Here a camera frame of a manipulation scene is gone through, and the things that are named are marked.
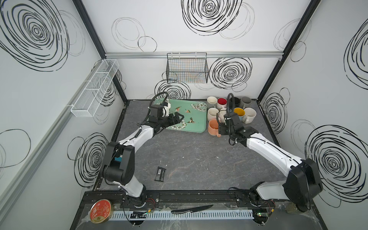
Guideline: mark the black mug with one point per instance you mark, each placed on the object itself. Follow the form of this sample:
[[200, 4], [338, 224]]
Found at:
[[237, 102]]

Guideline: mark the black knife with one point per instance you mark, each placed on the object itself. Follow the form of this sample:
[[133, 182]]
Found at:
[[191, 210]]

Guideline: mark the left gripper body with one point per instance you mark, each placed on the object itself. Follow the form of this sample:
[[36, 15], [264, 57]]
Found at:
[[166, 121]]

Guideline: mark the grey brown mug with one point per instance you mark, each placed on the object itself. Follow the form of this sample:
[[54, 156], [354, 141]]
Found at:
[[245, 102]]

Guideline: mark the black wire basket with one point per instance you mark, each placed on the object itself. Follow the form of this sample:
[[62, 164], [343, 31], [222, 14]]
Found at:
[[187, 67]]

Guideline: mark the white slotted cable duct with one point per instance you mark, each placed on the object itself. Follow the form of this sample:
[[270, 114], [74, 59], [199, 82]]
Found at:
[[167, 215]]

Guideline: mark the cream white mug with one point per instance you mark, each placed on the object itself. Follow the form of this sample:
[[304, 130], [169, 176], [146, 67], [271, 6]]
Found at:
[[221, 103]]

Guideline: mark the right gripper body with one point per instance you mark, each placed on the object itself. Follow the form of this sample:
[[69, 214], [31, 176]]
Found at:
[[224, 131]]

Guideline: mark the pink mug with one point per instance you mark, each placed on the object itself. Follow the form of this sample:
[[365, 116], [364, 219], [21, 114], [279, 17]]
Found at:
[[212, 113]]

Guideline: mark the blue mug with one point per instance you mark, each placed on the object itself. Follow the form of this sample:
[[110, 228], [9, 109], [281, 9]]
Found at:
[[240, 112]]

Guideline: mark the speckled cream mug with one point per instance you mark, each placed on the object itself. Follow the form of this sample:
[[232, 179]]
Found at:
[[249, 115]]

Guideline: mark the white mesh shelf basket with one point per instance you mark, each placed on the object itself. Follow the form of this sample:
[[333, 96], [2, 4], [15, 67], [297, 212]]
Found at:
[[97, 85]]

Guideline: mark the green floral tray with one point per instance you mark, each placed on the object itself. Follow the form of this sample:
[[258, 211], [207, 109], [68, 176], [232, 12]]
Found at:
[[194, 112]]

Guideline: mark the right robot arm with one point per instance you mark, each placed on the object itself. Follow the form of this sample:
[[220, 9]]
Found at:
[[303, 181]]

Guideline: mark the red round tin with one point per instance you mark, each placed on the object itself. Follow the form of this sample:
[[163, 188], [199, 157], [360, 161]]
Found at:
[[101, 211]]

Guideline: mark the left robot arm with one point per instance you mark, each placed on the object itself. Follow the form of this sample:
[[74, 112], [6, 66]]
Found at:
[[118, 164]]

